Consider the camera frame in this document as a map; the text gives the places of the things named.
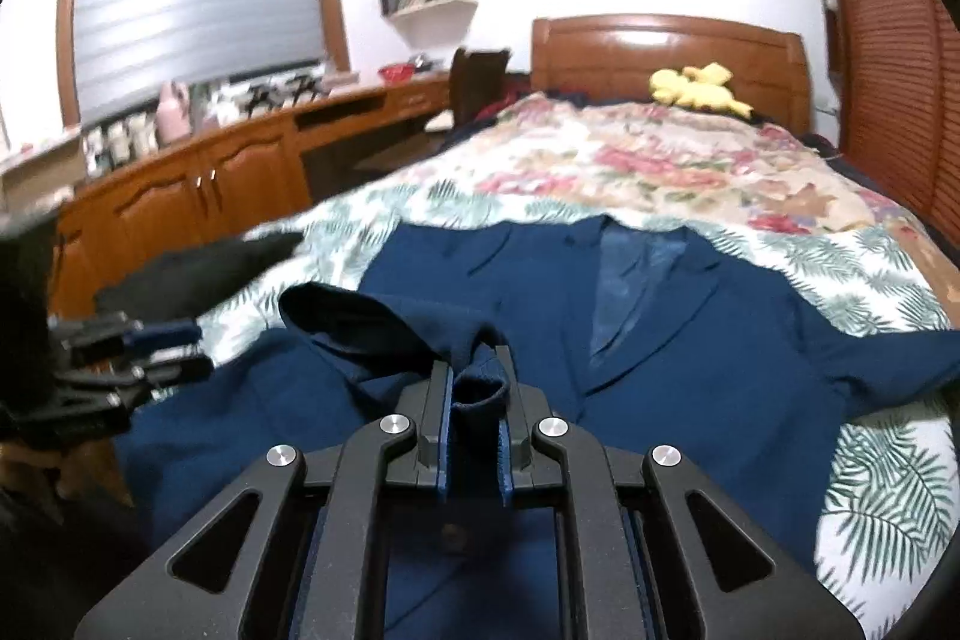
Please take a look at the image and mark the black cloth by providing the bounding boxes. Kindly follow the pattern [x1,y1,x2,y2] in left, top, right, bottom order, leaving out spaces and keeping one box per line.
[94,227,305,326]

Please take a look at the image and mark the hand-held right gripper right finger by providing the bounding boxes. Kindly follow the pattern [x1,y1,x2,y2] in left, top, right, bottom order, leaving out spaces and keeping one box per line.
[495,346,863,640]

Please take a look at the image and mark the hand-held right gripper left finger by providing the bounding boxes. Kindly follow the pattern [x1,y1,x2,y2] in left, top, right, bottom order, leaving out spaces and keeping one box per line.
[75,359,455,640]

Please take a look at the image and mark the floral blanket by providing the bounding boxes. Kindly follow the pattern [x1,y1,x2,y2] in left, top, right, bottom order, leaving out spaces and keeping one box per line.
[427,92,923,236]

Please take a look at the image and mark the wooden headboard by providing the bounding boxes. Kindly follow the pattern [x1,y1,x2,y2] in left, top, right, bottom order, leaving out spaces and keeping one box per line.
[531,14,815,135]

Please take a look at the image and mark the yellow plush toy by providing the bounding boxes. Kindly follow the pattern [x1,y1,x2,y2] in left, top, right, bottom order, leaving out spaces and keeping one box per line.
[649,62,753,120]

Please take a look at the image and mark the leaf-print bed sheet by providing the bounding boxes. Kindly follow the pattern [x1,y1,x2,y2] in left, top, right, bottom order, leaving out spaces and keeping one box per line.
[199,179,960,640]

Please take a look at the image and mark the dark wooden chair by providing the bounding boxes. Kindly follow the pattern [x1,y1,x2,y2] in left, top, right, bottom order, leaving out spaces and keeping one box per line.
[450,47,512,125]

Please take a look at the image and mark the pink bottle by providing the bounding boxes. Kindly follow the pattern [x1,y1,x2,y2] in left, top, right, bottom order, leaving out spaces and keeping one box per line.
[156,80,192,146]

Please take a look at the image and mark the wooden desk cabinet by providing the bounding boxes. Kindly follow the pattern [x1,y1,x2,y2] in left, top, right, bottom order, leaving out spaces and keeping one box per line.
[52,70,451,319]

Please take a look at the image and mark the navy blue suit jacket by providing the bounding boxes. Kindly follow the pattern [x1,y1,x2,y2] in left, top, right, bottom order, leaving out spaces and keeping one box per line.
[112,216,960,640]

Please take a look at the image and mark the wooden louvered wardrobe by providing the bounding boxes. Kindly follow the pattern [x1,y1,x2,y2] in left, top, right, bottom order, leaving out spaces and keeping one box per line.
[795,0,960,251]

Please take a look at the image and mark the black stands on desk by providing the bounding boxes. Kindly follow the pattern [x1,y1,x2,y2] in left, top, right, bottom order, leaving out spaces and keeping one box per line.
[247,74,323,109]

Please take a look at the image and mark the group of toiletry jars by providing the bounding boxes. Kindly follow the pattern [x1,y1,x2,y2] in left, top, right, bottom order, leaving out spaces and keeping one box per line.
[82,115,158,176]

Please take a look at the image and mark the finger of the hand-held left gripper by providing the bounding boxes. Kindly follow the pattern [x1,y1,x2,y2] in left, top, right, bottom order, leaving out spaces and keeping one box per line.
[56,355,215,438]
[49,314,202,356]

